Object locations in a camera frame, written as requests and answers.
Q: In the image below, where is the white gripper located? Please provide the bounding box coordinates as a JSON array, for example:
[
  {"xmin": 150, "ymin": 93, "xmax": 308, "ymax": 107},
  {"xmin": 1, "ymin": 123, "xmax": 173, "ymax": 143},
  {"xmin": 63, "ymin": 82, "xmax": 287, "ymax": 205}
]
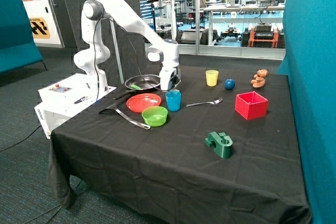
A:
[{"xmin": 159, "ymin": 67, "xmax": 181, "ymax": 91}]

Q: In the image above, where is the green toy vegetable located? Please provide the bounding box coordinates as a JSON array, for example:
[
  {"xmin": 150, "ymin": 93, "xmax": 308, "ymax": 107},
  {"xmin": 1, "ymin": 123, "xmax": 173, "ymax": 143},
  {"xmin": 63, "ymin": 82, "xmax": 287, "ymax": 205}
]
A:
[{"xmin": 130, "ymin": 84, "xmax": 141, "ymax": 90}]

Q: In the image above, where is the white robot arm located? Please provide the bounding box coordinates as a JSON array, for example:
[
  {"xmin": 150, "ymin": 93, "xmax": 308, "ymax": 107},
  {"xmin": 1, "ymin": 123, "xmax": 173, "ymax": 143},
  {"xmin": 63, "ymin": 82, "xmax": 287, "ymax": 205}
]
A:
[{"xmin": 74, "ymin": 0, "xmax": 181, "ymax": 95}]

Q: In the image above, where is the blue plastic cup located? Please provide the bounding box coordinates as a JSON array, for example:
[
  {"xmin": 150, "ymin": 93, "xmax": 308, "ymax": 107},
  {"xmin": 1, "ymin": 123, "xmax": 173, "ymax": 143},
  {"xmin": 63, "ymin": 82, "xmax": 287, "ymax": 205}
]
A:
[{"xmin": 165, "ymin": 90, "xmax": 182, "ymax": 112}]

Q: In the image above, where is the black frying pan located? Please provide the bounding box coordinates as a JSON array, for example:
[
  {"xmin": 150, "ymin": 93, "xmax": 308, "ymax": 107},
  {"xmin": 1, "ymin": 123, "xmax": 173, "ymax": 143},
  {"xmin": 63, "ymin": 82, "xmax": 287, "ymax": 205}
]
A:
[{"xmin": 113, "ymin": 74, "xmax": 160, "ymax": 100}]

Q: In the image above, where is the red plastic plate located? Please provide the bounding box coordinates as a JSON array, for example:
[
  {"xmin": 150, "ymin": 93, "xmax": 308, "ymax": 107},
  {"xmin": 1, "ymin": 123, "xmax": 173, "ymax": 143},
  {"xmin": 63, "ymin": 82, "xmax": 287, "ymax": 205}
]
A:
[{"xmin": 126, "ymin": 93, "xmax": 162, "ymax": 113}]

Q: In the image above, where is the green plastic bowl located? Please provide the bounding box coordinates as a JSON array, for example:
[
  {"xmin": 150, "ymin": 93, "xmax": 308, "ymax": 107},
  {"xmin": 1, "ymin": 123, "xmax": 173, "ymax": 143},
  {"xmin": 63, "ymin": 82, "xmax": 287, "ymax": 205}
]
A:
[{"xmin": 142, "ymin": 106, "xmax": 168, "ymax": 127}]

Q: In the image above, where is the yellow plastic cup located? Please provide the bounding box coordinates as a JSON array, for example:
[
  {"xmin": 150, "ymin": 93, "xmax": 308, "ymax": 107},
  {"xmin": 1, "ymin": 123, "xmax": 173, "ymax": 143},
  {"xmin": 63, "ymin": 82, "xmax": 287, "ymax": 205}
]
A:
[{"xmin": 205, "ymin": 70, "xmax": 219, "ymax": 87}]

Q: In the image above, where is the silver fork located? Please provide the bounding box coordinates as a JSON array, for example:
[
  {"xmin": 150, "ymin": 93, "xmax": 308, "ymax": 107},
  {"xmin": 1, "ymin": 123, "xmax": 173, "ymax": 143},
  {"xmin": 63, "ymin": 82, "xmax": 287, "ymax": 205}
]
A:
[{"xmin": 186, "ymin": 98, "xmax": 223, "ymax": 107}]

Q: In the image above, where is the blue ball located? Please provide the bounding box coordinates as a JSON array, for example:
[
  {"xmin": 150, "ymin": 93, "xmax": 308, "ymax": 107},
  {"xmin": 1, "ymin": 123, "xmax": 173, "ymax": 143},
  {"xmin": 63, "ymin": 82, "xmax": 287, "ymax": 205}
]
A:
[{"xmin": 224, "ymin": 79, "xmax": 235, "ymax": 90}]

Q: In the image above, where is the green printed block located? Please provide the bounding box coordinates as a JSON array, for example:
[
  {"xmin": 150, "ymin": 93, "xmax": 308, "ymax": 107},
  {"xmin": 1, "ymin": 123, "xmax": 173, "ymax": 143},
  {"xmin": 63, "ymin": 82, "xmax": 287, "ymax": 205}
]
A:
[{"xmin": 205, "ymin": 132, "xmax": 233, "ymax": 158}]

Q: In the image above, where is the red open box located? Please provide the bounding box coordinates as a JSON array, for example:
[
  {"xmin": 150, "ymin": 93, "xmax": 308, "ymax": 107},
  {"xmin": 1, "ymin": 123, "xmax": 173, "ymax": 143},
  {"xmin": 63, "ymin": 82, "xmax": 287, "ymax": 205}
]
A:
[{"xmin": 235, "ymin": 91, "xmax": 268, "ymax": 120}]

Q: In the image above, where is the black tablecloth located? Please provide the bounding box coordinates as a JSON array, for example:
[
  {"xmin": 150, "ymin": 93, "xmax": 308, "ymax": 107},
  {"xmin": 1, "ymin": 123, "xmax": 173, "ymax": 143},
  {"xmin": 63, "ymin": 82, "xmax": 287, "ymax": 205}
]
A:
[{"xmin": 47, "ymin": 66, "xmax": 312, "ymax": 223}]

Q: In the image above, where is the brown teddy bear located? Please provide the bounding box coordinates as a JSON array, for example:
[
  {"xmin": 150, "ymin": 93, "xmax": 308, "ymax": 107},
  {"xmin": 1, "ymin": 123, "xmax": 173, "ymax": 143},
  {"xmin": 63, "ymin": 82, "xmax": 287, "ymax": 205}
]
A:
[{"xmin": 250, "ymin": 69, "xmax": 268, "ymax": 88}]

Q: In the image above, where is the white robot control box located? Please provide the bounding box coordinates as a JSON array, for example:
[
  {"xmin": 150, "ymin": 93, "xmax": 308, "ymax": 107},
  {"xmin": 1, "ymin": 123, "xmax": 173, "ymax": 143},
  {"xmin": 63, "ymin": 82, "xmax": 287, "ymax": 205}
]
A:
[{"xmin": 35, "ymin": 73, "xmax": 115, "ymax": 139}]

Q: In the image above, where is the teal sofa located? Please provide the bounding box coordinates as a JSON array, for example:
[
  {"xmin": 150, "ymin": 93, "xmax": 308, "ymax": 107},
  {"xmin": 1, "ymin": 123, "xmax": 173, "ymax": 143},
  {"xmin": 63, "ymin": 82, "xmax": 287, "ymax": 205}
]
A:
[{"xmin": 0, "ymin": 0, "xmax": 43, "ymax": 73}]

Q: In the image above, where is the black spatula steel handle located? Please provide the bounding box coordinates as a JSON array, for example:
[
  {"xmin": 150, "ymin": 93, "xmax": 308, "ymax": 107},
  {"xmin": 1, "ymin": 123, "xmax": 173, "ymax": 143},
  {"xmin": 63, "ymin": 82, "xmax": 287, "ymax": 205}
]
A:
[{"xmin": 99, "ymin": 103, "xmax": 151, "ymax": 130}]

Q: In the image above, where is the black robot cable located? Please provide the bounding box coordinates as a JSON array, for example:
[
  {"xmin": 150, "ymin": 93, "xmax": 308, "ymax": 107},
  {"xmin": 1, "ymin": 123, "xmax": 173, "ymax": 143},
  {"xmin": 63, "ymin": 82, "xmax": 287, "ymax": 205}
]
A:
[{"xmin": 93, "ymin": 16, "xmax": 161, "ymax": 103}]

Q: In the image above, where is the teal partition wall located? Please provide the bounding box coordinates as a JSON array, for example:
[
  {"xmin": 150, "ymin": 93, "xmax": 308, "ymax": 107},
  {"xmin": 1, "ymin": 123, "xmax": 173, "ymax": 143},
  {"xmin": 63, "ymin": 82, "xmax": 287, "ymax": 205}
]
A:
[{"xmin": 278, "ymin": 0, "xmax": 335, "ymax": 223}]

